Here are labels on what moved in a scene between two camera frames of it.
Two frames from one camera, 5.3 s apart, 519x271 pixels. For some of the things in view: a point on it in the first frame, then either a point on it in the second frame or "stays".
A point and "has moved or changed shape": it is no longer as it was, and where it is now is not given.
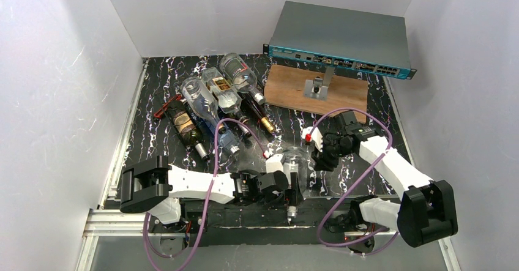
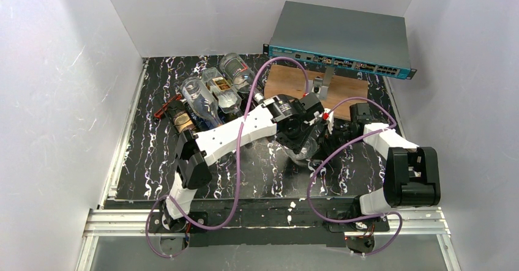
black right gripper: [324, 155] to [338, 130]
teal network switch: [363, 41] stays
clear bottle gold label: [225, 93] stays
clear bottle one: [201, 100] stays
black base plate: [275, 221] stays
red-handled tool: [158, 114] stays
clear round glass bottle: [297, 160] has moved or changed shape
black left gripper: [294, 196] to [303, 135]
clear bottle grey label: [242, 75] stays
